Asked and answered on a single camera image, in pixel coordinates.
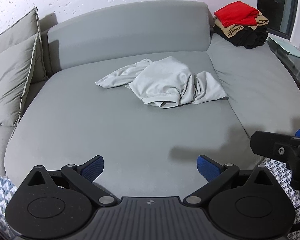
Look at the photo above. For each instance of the blue white patterned blanket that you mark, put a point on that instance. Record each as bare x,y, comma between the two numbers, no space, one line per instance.
7,190

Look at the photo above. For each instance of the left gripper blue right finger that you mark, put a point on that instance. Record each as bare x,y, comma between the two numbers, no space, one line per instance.
214,172

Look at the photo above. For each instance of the red folded garment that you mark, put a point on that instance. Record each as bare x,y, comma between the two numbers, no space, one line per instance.
237,13

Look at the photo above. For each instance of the grey back pillow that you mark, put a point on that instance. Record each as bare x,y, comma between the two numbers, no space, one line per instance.
23,29

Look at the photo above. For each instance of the glass side table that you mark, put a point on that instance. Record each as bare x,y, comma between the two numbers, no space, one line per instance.
291,62

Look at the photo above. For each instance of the grey pillow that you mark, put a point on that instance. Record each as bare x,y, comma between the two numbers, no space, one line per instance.
23,29
16,71

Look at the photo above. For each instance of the grey front pillow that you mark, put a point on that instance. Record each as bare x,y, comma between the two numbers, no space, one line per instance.
16,71

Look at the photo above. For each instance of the light grey shirt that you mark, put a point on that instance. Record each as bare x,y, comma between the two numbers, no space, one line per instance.
166,83

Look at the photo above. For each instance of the grey sofa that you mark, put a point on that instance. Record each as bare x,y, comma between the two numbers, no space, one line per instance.
69,119

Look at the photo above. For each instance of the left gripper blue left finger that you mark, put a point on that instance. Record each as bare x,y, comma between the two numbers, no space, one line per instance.
89,170

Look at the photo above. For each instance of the dark window frame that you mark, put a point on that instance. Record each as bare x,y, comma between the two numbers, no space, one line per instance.
280,14

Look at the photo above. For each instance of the houndstooth patterned fabric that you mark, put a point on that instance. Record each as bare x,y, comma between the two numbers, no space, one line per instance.
283,176

